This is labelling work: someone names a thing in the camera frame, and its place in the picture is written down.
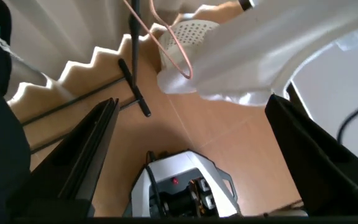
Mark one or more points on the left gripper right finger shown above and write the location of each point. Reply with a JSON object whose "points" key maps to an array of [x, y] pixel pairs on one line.
{"points": [[315, 180]]}

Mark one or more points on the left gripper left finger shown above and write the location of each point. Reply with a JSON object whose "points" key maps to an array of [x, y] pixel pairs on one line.
{"points": [[48, 186]]}

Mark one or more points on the white garment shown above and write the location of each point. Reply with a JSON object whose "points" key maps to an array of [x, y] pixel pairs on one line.
{"points": [[259, 56]]}

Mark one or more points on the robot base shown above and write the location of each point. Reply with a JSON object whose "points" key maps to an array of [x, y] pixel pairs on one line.
{"points": [[182, 165]]}

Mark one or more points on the black clothes rack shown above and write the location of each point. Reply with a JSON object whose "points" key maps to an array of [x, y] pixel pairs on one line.
{"points": [[134, 46]]}

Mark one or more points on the pink clothes hanger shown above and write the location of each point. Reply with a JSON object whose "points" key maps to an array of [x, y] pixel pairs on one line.
{"points": [[166, 53]]}

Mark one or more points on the white laundry basket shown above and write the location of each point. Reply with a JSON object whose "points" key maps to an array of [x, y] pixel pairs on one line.
{"points": [[185, 34]]}

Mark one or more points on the beige curtain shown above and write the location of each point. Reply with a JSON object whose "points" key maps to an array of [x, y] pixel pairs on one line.
{"points": [[73, 31]]}

